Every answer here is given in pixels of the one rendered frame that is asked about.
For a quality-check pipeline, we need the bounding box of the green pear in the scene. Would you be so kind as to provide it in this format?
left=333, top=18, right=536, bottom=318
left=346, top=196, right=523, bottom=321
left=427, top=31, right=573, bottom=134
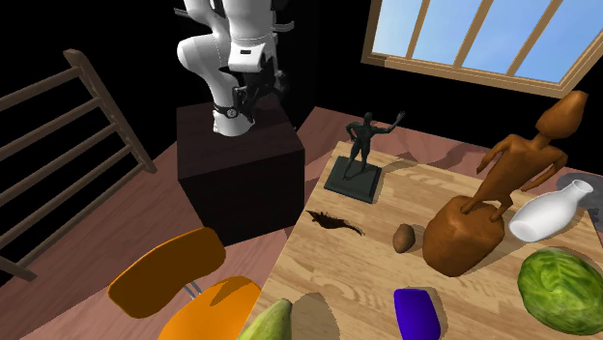
left=236, top=297, right=294, bottom=340

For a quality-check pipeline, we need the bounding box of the white vase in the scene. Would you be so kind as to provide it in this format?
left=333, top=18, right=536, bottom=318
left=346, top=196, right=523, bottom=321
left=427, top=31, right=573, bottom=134
left=507, top=179, right=595, bottom=243

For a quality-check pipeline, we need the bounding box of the orange chair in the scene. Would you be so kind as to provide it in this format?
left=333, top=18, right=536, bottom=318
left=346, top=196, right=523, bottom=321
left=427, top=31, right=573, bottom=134
left=106, top=226, right=263, bottom=340

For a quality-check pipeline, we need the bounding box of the brown potato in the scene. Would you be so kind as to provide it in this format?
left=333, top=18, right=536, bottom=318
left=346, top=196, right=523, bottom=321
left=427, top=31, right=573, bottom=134
left=391, top=222, right=417, bottom=254

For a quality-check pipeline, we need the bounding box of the light wooden table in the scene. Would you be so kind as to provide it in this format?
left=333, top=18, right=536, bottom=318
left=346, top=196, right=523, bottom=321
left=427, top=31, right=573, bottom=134
left=242, top=140, right=603, bottom=340

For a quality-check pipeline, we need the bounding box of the blue rounded object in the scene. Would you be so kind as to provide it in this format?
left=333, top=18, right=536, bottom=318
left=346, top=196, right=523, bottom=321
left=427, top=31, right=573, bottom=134
left=392, top=288, right=443, bottom=340

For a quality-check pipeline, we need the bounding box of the dark robot stand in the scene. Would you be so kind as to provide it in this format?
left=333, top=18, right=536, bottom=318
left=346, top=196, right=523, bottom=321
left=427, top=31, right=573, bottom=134
left=176, top=93, right=306, bottom=247

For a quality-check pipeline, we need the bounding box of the green cabbage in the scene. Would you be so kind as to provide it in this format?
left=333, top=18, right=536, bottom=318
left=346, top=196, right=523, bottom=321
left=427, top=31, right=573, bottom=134
left=516, top=247, right=603, bottom=337

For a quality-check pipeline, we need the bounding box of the dark brown feather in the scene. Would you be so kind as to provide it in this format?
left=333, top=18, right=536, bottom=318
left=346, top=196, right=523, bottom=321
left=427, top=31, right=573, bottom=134
left=305, top=209, right=366, bottom=237

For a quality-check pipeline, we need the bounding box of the brown wooden figure statue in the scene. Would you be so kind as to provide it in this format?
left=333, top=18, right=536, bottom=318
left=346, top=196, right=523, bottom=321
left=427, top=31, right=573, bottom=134
left=421, top=89, right=590, bottom=278

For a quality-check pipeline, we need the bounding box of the dark human figure statue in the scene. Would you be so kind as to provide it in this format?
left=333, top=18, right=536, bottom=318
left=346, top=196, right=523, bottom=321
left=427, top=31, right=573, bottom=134
left=323, top=110, right=407, bottom=205

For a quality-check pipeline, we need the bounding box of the brown wooden slatted rack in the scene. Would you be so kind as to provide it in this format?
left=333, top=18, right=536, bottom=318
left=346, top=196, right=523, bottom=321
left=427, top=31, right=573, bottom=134
left=0, top=48, right=158, bottom=284

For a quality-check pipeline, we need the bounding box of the wooden framed window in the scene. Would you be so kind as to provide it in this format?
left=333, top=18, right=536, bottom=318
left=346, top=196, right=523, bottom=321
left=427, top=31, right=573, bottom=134
left=360, top=0, right=603, bottom=99

